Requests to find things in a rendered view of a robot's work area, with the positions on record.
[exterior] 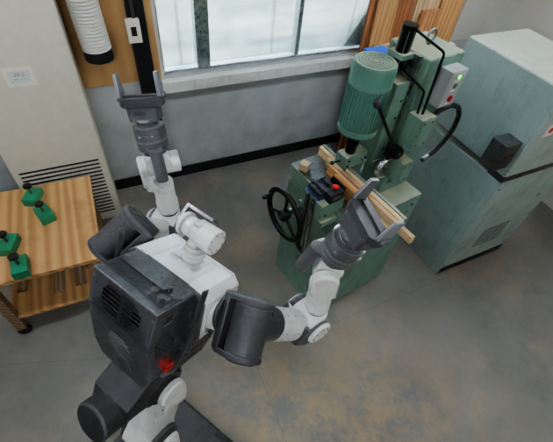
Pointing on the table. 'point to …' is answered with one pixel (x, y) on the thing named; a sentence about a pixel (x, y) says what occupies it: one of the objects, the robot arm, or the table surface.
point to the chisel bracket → (350, 157)
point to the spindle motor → (366, 94)
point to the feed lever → (389, 133)
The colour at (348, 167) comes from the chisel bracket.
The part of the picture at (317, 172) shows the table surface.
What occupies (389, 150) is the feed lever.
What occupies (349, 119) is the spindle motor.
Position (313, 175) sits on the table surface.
